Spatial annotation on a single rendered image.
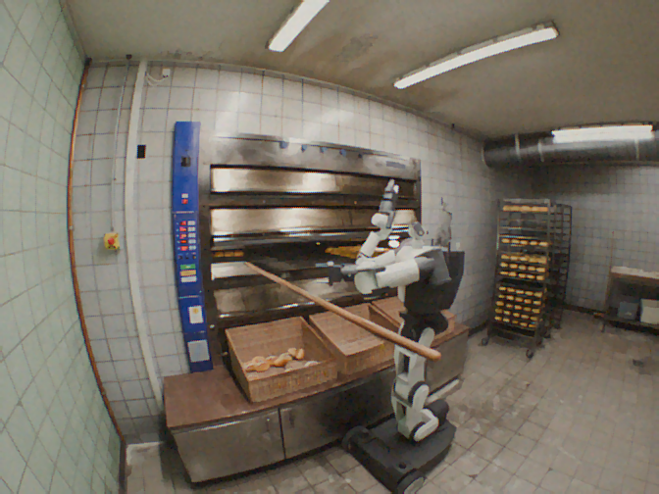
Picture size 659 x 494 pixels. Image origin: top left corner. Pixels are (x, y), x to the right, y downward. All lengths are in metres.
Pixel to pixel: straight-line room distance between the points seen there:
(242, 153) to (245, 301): 0.95
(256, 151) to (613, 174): 5.27
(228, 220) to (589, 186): 5.34
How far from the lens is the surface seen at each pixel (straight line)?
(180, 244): 1.73
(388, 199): 1.65
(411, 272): 1.10
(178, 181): 1.74
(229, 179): 1.81
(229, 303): 1.87
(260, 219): 1.85
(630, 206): 5.54
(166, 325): 1.87
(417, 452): 1.91
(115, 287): 1.84
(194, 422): 1.55
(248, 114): 1.94
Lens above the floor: 1.56
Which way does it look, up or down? 6 degrees down
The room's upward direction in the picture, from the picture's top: straight up
